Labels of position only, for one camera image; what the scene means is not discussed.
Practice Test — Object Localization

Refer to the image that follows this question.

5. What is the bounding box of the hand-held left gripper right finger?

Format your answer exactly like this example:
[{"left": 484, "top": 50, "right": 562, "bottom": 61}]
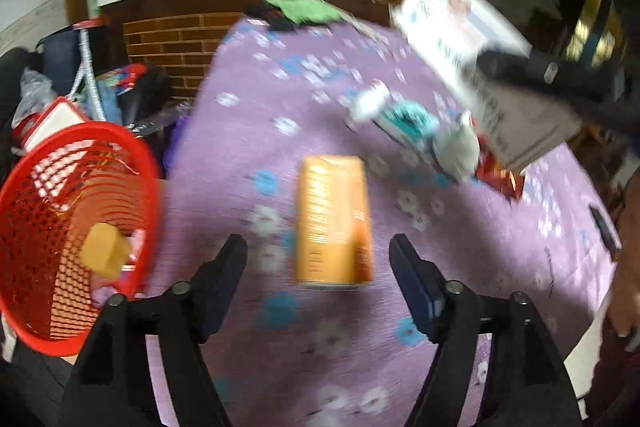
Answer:
[{"left": 392, "top": 234, "right": 583, "bottom": 427}]

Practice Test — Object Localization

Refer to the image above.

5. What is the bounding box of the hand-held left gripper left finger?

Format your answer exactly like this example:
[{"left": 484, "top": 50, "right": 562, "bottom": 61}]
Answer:
[{"left": 60, "top": 234, "right": 248, "bottom": 427}]

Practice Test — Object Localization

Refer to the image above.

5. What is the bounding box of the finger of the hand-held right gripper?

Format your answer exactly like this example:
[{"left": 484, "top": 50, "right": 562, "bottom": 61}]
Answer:
[{"left": 477, "top": 49, "right": 626, "bottom": 108}]

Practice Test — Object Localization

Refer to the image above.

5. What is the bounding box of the white blue medicine box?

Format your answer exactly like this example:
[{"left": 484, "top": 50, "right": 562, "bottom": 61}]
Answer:
[{"left": 390, "top": 0, "right": 583, "bottom": 172}]

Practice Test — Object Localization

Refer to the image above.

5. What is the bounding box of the orange medicine box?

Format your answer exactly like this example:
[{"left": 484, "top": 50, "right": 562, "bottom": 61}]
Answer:
[{"left": 294, "top": 155, "right": 375, "bottom": 290}]

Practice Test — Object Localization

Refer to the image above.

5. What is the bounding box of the red carton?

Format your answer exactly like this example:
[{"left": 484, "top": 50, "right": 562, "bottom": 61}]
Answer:
[{"left": 474, "top": 134, "right": 526, "bottom": 205}]

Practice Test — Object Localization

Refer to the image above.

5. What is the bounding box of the teal cartoon tissue pack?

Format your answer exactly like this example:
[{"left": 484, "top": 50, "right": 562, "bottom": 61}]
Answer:
[{"left": 377, "top": 101, "right": 441, "bottom": 150}]

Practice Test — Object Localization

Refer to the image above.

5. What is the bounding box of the gold box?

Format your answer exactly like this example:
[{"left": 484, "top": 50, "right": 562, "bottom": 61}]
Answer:
[{"left": 81, "top": 222, "right": 132, "bottom": 279}]

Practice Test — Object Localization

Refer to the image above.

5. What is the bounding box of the red plastic basket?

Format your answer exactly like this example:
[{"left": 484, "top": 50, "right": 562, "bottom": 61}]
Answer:
[{"left": 0, "top": 122, "right": 163, "bottom": 357}]

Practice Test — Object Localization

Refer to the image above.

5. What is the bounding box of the person's right forearm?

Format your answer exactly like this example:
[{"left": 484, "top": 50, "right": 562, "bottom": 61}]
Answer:
[{"left": 606, "top": 172, "right": 640, "bottom": 340}]

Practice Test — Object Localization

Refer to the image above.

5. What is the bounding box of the black flat object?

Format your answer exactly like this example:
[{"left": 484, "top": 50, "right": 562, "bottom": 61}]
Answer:
[{"left": 590, "top": 204, "right": 621, "bottom": 253}]

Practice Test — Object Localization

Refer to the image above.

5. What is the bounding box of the white spray bottle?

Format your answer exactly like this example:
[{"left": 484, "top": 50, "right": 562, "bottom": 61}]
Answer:
[{"left": 344, "top": 79, "right": 392, "bottom": 132}]

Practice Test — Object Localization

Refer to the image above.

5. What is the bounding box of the purple floral tablecloth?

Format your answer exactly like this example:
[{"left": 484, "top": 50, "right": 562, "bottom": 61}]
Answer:
[{"left": 145, "top": 14, "right": 621, "bottom": 427}]

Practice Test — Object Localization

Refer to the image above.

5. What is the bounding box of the black bag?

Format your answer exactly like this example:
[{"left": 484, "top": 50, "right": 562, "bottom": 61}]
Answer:
[{"left": 117, "top": 67, "right": 173, "bottom": 128}]

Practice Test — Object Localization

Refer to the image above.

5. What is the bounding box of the blue cloth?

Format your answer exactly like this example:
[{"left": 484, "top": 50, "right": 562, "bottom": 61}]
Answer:
[{"left": 95, "top": 79, "right": 121, "bottom": 122}]

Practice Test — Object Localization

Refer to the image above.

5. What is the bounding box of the green cloth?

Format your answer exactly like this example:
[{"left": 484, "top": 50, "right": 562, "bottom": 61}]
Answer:
[{"left": 263, "top": 0, "right": 346, "bottom": 25}]

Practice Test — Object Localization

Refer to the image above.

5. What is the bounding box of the red blue package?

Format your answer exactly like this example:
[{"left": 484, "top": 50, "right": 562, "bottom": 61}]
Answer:
[{"left": 95, "top": 63, "right": 148, "bottom": 95}]

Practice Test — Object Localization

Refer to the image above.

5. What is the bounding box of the red framed whiteboard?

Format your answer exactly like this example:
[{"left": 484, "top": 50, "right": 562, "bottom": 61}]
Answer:
[{"left": 20, "top": 97, "right": 88, "bottom": 148}]

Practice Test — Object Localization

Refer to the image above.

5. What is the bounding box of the black pouch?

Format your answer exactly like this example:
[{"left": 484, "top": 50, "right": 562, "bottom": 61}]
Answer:
[{"left": 245, "top": 4, "right": 298, "bottom": 32}]

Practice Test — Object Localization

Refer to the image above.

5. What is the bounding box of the wooden brick pattern counter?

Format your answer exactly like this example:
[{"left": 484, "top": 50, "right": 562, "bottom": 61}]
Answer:
[{"left": 97, "top": 0, "right": 401, "bottom": 100}]

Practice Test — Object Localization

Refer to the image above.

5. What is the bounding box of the silver wrapped pole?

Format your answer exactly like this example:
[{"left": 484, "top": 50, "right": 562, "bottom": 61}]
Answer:
[{"left": 72, "top": 27, "right": 108, "bottom": 122}]

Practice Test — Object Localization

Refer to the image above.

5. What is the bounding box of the clear plastic bag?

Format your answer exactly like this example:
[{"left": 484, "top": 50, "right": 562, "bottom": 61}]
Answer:
[{"left": 11, "top": 68, "right": 58, "bottom": 128}]

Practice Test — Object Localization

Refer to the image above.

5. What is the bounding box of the dark blue bag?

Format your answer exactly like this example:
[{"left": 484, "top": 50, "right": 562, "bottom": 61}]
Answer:
[{"left": 37, "top": 24, "right": 118, "bottom": 80}]

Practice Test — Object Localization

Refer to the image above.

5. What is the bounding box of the black sofa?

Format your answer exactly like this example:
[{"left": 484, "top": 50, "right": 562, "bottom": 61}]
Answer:
[{"left": 0, "top": 47, "right": 46, "bottom": 158}]

